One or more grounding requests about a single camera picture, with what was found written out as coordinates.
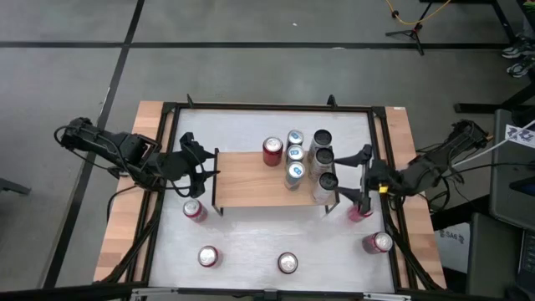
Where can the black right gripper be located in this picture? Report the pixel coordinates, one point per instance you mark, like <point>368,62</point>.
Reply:
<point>376,173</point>

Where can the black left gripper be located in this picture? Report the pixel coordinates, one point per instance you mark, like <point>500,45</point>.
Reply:
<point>177,165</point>

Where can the red soda can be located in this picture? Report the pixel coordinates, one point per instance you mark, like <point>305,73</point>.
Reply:
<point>193,207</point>
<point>355,215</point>
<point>272,156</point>
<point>287,262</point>
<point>382,241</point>
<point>207,256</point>

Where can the blue silver Red Bull can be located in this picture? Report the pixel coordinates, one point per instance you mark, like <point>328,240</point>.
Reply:
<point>295,175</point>
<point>295,152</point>
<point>295,136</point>

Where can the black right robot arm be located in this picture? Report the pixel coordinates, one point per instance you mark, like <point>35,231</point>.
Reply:
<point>430,165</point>

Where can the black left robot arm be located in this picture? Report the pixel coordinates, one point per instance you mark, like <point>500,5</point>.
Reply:
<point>125,150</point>

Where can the wooden shelf with black legs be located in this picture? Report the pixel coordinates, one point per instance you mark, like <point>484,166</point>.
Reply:
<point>251,184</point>

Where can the yellow tape marker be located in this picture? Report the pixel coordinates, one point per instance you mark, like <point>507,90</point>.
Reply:
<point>382,189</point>

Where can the white cardboard box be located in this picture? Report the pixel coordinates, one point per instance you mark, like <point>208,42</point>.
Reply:
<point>453,255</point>

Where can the dark grey cabinet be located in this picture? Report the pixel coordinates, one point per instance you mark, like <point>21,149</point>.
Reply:
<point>493,259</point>

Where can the black tripod stand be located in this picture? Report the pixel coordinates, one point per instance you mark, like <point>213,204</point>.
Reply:
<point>414,33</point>

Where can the white printed tag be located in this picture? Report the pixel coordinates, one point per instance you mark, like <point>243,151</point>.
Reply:
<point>518,134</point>

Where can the grey chair leg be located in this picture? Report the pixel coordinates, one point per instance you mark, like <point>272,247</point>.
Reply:
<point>12,186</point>

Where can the person's shoe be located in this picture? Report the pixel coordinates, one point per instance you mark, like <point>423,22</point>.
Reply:
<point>518,48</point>
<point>520,67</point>

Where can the black metal table frame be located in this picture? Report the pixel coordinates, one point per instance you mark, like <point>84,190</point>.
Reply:
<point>271,107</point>

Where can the silver camera mount bar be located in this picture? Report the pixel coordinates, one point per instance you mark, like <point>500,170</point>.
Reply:
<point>146,292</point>

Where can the black desk frame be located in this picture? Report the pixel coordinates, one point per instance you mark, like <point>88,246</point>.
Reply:
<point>480,108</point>

